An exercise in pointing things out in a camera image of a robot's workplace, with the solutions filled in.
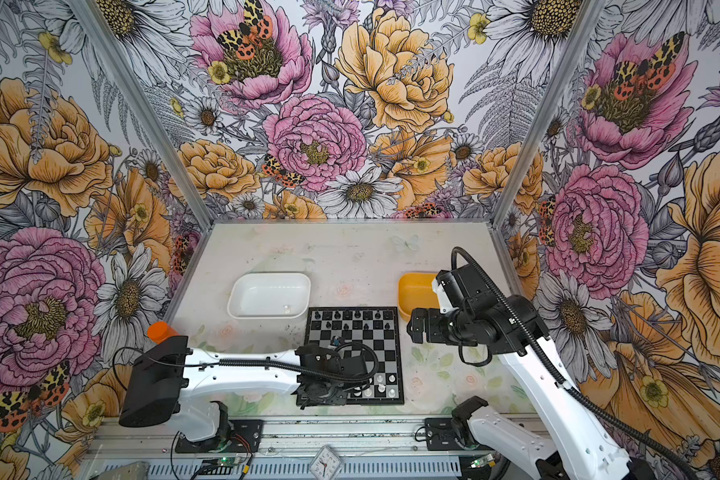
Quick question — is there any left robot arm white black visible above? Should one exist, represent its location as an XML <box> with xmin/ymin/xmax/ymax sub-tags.
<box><xmin>119</xmin><ymin>336</ymin><xmax>380</xmax><ymax>443</ymax></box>

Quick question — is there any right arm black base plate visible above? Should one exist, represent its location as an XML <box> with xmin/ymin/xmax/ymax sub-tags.
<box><xmin>424</xmin><ymin>417</ymin><xmax>477</xmax><ymax>451</ymax></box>

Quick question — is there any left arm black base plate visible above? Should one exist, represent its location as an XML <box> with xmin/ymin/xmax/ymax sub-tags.
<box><xmin>174</xmin><ymin>419</ymin><xmax>265</xmax><ymax>454</ymax></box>

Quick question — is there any white plastic bin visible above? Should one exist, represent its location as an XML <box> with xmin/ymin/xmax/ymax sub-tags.
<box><xmin>226</xmin><ymin>272</ymin><xmax>311</xmax><ymax>320</ymax></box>

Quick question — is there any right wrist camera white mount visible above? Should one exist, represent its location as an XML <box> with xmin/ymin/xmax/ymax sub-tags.
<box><xmin>432</xmin><ymin>270</ymin><xmax>460</xmax><ymax>314</ymax></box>

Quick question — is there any aluminium frame rail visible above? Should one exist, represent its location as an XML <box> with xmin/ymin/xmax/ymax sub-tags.
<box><xmin>83</xmin><ymin>413</ymin><xmax>601</xmax><ymax>460</ymax></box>

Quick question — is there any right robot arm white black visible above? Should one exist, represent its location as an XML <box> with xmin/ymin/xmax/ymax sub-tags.
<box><xmin>406</xmin><ymin>265</ymin><xmax>635</xmax><ymax>479</ymax></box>

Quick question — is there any black and white chessboard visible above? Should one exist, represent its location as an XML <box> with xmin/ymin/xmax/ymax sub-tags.
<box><xmin>304</xmin><ymin>306</ymin><xmax>405</xmax><ymax>405</ymax></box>

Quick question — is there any yellow plastic bin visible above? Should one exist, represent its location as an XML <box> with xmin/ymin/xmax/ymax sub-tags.
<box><xmin>398</xmin><ymin>272</ymin><xmax>439</xmax><ymax>322</ymax></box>

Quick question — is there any orange capped bottle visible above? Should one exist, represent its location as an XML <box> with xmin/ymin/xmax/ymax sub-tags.
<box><xmin>147</xmin><ymin>321</ymin><xmax>178</xmax><ymax>344</ymax></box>

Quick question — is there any small white analog clock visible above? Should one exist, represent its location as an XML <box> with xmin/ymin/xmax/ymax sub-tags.
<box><xmin>309</xmin><ymin>445</ymin><xmax>343</xmax><ymax>480</ymax></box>

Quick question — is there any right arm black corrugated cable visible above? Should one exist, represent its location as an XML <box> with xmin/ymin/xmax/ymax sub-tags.
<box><xmin>449</xmin><ymin>246</ymin><xmax>697</xmax><ymax>480</ymax></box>

